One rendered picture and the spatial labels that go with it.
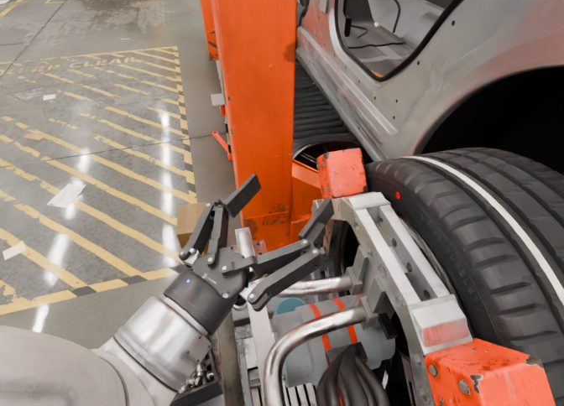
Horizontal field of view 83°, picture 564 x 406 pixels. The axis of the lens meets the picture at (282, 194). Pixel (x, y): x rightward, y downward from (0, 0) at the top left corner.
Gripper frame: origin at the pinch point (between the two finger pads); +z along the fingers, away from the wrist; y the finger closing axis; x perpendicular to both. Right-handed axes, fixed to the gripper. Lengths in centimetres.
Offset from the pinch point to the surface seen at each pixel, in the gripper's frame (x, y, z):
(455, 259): -7.5, 22.1, 4.9
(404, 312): -8.7, 19.1, -4.3
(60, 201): -80, -206, -8
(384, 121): -33, -15, 68
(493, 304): -7.5, 27.2, 0.8
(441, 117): -19, 7, 53
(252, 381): -104, -34, -17
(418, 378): -14.8, 22.7, -8.8
